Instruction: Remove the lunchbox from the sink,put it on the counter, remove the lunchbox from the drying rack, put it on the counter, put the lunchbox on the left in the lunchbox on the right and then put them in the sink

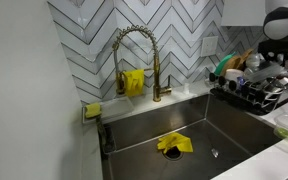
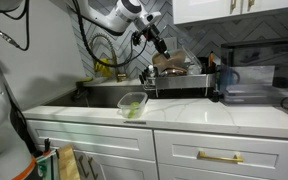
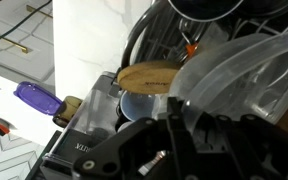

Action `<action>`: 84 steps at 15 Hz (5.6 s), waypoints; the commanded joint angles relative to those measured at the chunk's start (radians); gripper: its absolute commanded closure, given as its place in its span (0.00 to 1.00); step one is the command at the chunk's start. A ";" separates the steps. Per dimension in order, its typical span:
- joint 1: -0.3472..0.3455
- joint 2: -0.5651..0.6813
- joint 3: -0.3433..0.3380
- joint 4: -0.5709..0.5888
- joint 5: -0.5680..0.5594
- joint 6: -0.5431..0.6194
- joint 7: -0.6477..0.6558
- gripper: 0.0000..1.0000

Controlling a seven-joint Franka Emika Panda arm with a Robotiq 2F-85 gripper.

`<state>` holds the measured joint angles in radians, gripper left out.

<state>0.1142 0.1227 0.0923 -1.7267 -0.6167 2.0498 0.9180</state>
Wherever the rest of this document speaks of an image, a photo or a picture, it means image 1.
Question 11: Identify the metal sink caddy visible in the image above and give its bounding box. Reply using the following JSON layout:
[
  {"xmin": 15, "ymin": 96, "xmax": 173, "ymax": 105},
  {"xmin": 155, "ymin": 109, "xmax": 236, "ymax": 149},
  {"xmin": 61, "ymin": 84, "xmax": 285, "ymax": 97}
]
[{"xmin": 98, "ymin": 124, "xmax": 118, "ymax": 155}]

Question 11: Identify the gold spring faucet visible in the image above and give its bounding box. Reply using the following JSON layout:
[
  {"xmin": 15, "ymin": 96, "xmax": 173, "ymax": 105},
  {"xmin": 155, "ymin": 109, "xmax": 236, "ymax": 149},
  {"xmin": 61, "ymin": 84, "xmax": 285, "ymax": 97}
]
[{"xmin": 112, "ymin": 24, "xmax": 172, "ymax": 103}]

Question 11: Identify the green plate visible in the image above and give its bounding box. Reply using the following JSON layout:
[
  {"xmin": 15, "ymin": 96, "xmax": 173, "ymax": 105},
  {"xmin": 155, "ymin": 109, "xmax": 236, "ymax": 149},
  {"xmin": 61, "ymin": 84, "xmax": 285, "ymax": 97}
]
[{"xmin": 214, "ymin": 53, "xmax": 237, "ymax": 76}]

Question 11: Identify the clear baby bottle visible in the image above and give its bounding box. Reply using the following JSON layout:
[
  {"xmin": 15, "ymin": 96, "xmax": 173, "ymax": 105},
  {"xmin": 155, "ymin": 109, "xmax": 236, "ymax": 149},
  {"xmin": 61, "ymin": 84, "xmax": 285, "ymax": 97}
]
[{"xmin": 244, "ymin": 54, "xmax": 262, "ymax": 73}]

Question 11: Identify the white cup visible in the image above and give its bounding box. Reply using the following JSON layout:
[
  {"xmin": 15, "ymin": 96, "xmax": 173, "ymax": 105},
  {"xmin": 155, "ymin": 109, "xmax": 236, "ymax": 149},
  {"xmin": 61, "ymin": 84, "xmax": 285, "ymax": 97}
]
[{"xmin": 224, "ymin": 68, "xmax": 245, "ymax": 83}]

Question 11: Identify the clear sponge tray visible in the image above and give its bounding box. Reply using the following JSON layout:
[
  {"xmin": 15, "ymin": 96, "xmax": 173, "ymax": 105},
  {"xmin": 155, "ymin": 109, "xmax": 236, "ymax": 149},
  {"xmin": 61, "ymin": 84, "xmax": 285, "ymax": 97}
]
[{"xmin": 82, "ymin": 96, "xmax": 135, "ymax": 125}]

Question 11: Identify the hanging yellow rubber glove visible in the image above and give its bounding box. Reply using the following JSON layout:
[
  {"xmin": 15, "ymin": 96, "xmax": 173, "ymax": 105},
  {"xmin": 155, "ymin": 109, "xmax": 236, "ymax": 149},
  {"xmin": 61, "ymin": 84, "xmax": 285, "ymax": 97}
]
[{"xmin": 122, "ymin": 68, "xmax": 146, "ymax": 98}]

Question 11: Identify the white upper cabinet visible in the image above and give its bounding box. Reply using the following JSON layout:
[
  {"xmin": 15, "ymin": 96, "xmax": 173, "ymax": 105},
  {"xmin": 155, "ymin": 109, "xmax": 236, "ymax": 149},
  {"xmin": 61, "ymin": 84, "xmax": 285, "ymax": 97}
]
[{"xmin": 221, "ymin": 0, "xmax": 267, "ymax": 27}]

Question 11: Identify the dish brush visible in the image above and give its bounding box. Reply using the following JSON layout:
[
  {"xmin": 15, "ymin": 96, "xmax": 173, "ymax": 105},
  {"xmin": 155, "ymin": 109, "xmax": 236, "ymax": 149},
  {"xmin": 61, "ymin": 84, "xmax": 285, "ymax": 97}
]
[{"xmin": 95, "ymin": 115, "xmax": 109, "ymax": 148}]

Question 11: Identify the small white bottle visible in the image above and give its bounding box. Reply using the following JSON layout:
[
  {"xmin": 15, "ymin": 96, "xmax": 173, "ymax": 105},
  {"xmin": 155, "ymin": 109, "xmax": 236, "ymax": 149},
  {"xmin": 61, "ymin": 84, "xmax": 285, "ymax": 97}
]
[{"xmin": 182, "ymin": 82, "xmax": 191, "ymax": 94}]

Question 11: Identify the sink drain hole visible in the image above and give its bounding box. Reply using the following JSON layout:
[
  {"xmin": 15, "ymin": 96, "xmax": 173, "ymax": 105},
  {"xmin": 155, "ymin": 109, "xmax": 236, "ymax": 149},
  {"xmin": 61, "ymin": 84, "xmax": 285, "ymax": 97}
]
[{"xmin": 163, "ymin": 148, "xmax": 184, "ymax": 162}]

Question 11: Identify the yellow sponge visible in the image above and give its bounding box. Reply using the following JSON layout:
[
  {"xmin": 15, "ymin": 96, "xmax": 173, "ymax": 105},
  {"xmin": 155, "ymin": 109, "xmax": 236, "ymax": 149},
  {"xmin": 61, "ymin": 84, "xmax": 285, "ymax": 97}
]
[{"xmin": 84, "ymin": 102, "xmax": 103, "ymax": 119}]

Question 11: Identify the wooden bamboo plate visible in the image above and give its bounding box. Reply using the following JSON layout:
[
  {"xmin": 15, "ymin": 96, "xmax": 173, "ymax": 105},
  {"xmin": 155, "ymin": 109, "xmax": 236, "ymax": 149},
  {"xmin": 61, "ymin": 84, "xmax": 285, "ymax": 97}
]
[
  {"xmin": 237, "ymin": 48, "xmax": 255, "ymax": 69},
  {"xmin": 222, "ymin": 55, "xmax": 242, "ymax": 77}
]

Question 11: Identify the stainless steel sink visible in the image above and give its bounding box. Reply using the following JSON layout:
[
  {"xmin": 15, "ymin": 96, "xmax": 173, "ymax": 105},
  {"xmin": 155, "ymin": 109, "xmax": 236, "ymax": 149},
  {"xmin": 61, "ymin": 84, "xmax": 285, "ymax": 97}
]
[{"xmin": 98, "ymin": 93, "xmax": 288, "ymax": 180}]

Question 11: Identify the white wall outlet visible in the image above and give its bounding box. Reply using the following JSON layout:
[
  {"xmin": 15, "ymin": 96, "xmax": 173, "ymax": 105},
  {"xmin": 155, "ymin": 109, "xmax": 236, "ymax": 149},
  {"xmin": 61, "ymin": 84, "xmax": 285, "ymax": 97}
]
[{"xmin": 200, "ymin": 35, "xmax": 219, "ymax": 58}]

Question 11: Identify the blue print small cup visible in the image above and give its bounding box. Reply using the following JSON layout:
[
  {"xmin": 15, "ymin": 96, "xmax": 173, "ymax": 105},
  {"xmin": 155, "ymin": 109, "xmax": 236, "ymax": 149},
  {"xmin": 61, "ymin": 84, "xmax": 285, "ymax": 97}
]
[{"xmin": 236, "ymin": 76, "xmax": 247, "ymax": 89}]

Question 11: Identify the metal spoon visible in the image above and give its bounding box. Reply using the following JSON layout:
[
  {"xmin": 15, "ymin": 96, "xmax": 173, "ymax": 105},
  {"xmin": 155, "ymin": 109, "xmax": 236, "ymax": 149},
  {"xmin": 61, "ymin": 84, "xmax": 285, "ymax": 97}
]
[{"xmin": 210, "ymin": 139, "xmax": 220, "ymax": 159}]

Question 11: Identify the crumpled yellow rubber glove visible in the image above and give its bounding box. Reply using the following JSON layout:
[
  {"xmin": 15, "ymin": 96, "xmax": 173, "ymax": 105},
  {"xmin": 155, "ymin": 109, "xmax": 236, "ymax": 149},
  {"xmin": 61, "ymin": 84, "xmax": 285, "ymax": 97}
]
[{"xmin": 156, "ymin": 132, "xmax": 194, "ymax": 154}]

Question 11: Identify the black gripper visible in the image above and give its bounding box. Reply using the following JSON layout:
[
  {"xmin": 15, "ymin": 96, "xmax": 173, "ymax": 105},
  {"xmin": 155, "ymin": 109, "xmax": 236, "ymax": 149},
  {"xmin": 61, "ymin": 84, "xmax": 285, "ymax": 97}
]
[{"xmin": 257, "ymin": 37, "xmax": 288, "ymax": 68}]

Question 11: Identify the black metal dish rack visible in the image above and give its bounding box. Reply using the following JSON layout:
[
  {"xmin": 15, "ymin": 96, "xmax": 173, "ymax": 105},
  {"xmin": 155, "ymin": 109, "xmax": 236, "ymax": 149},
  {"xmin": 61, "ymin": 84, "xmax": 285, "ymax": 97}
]
[{"xmin": 208, "ymin": 71, "xmax": 288, "ymax": 116}]

